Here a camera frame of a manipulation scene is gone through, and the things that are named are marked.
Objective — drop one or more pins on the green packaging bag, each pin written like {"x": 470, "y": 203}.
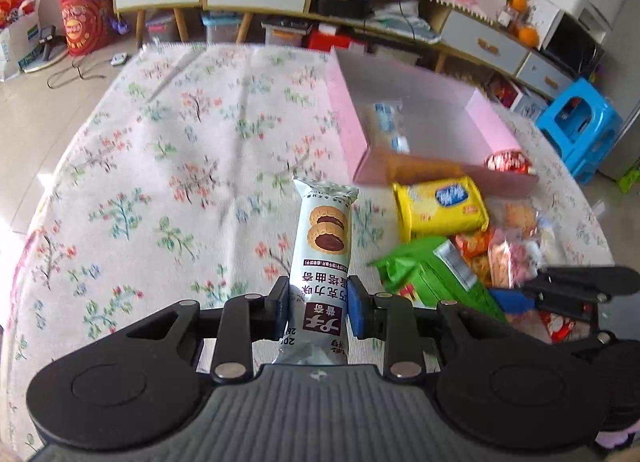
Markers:
{"x": 629, "y": 179}

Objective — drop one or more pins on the person's right forearm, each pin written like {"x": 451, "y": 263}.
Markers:
{"x": 620, "y": 447}

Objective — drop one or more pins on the red printed bag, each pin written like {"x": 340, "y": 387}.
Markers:
{"x": 82, "y": 21}

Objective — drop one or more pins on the yellow snack packet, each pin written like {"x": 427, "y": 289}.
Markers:
{"x": 440, "y": 207}

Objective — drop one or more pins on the orange fruit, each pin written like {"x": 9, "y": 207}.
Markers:
{"x": 528, "y": 35}
{"x": 518, "y": 1}

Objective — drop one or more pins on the stack of papers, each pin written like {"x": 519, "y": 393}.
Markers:
{"x": 405, "y": 19}

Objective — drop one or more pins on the blue plastic stool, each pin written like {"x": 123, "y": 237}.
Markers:
{"x": 580, "y": 131}

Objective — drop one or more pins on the clear cracker bag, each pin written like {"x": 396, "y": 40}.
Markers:
{"x": 522, "y": 219}

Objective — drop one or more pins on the grey appliance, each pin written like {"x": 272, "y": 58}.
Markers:
{"x": 625, "y": 141}

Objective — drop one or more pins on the red white round snack packet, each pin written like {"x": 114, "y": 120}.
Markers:
{"x": 507, "y": 162}

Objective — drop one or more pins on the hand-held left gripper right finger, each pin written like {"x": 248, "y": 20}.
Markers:
{"x": 357, "y": 307}

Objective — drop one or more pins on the pink cardboard box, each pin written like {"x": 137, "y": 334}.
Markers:
{"x": 425, "y": 86}

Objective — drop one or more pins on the floor fan base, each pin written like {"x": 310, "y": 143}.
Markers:
{"x": 45, "y": 49}

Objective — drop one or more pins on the red gift bag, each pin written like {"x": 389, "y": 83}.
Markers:
{"x": 11, "y": 1}

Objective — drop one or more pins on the black box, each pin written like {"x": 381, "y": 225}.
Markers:
{"x": 345, "y": 4}

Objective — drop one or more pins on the white microwave oven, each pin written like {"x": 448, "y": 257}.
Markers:
{"x": 575, "y": 36}

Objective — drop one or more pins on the green snack packet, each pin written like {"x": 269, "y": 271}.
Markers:
{"x": 435, "y": 277}

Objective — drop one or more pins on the white power plug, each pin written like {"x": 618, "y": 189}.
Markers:
{"x": 119, "y": 60}

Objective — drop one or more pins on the blue lidded storage bin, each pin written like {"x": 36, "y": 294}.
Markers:
{"x": 225, "y": 27}

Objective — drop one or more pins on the blue white snack packet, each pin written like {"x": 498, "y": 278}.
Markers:
{"x": 390, "y": 126}

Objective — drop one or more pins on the white shopping bag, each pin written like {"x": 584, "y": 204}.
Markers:
{"x": 17, "y": 41}

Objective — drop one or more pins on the grey storage bin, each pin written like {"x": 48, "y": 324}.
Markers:
{"x": 287, "y": 31}

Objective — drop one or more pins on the clear storage bin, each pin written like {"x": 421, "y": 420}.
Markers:
{"x": 162, "y": 29}

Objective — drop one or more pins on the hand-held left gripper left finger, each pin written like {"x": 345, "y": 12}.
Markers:
{"x": 280, "y": 309}

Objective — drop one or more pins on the pale chocolate cookie packet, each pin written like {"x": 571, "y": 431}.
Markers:
{"x": 322, "y": 252}

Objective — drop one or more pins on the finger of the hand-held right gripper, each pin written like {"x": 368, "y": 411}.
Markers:
{"x": 590, "y": 278}
{"x": 510, "y": 299}

